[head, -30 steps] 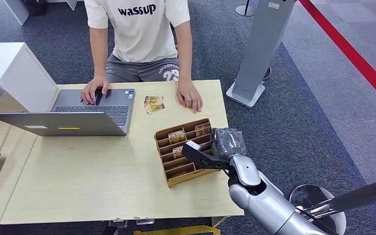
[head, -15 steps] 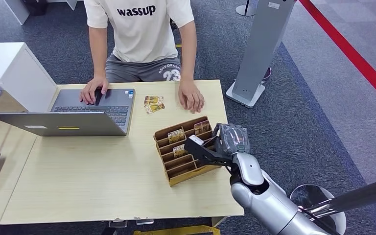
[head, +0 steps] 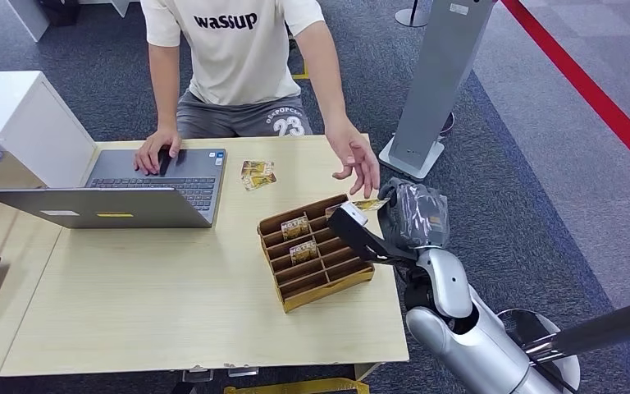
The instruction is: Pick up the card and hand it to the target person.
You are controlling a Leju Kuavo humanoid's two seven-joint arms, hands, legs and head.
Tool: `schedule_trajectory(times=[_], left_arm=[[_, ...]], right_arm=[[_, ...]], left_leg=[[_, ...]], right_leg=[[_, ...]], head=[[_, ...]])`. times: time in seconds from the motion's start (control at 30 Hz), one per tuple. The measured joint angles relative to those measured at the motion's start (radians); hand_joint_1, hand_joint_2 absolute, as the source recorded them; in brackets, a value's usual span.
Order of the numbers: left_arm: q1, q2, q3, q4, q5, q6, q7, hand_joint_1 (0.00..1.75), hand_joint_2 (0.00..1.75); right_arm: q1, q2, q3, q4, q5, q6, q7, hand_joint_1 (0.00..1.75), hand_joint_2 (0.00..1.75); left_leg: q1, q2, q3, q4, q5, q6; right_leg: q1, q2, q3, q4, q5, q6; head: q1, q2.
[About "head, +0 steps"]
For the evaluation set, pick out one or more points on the yellow frame under the table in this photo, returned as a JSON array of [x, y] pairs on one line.
[[299, 388]]

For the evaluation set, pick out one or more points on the gold hotel card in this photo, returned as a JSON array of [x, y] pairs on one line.
[[258, 167], [304, 253], [372, 205], [295, 227], [260, 182]]

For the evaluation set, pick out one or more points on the chrome stanchion with round base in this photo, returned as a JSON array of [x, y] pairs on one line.
[[592, 332]]

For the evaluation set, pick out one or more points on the white furniture panel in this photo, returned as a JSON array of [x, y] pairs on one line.
[[28, 16]]

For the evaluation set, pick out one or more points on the red barrier belt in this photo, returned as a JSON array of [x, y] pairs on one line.
[[581, 84]]

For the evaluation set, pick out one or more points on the person's left hand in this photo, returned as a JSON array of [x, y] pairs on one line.
[[356, 152]]

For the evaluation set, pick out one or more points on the grey laptop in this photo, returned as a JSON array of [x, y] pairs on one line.
[[130, 209]]

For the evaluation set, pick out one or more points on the pale wrist camera, black bracket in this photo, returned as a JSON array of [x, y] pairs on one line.
[[358, 234]]

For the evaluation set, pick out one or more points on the metal table bracket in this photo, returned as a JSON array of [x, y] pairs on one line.
[[242, 372], [198, 374]]

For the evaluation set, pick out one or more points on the grey kiosk stand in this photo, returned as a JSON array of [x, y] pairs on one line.
[[437, 76]]

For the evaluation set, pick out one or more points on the person's right hand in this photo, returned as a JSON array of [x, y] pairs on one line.
[[154, 149]]

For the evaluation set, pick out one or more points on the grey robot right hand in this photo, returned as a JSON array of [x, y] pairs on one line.
[[415, 215]]

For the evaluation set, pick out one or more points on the brown slotted card holder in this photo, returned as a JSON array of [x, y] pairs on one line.
[[309, 283]]

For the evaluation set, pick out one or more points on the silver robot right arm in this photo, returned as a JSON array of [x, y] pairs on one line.
[[472, 337]]

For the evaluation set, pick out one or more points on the white cabinet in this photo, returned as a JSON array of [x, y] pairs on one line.
[[21, 117]]

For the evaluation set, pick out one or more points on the person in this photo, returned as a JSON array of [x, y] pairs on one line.
[[239, 54]]

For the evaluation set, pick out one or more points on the round stanchion base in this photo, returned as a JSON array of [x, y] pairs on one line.
[[448, 124], [413, 16]]

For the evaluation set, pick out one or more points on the person's left forearm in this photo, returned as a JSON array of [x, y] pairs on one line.
[[328, 87]]

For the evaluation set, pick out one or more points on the person's right forearm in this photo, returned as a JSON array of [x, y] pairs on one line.
[[164, 89]]

